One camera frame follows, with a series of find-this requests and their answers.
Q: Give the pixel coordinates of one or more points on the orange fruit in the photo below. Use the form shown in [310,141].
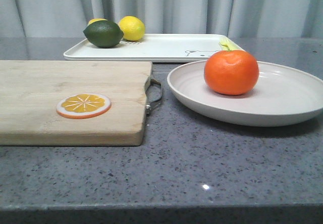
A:
[232,72]

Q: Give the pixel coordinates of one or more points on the beige round plate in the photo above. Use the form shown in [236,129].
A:
[282,96]

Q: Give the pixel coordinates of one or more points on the white bear tray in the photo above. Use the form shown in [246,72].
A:
[157,48]

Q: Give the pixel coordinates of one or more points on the orange slice coaster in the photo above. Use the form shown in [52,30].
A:
[83,106]

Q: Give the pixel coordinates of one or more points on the yellow lemon front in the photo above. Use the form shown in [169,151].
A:
[132,28]

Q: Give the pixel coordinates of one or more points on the yellow lemon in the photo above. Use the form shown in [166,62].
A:
[132,28]
[95,20]

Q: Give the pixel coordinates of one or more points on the yellow plastic fork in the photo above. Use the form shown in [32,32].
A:
[227,44]

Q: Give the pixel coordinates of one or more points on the green lime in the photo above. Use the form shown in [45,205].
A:
[103,33]

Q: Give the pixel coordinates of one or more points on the yellow lemon back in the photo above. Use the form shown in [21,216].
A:
[95,20]

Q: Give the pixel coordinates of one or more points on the wooden cutting board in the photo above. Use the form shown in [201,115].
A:
[31,90]

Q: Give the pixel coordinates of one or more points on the grey curtain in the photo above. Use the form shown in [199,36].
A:
[234,18]

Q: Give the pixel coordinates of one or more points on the metal board handle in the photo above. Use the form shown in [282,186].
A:
[154,93]

